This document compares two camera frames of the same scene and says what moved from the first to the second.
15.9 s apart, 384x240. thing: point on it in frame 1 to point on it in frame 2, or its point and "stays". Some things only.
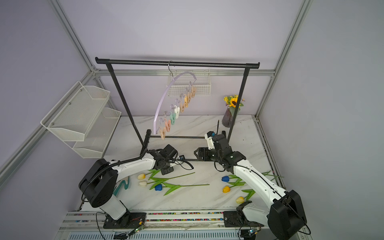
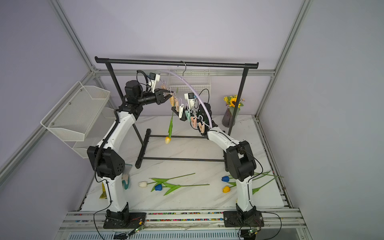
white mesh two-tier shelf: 81,119 stays
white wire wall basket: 202,84 stays
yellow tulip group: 227,189 stays
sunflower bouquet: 231,101 stays
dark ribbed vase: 227,118 stays
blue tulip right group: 226,178 stays
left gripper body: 167,168 to 150,98
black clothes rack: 108,61 stays
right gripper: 202,150 to 184,117
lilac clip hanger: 175,100 to 183,68
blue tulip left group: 159,187 stays
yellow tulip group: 142,176 to 168,139
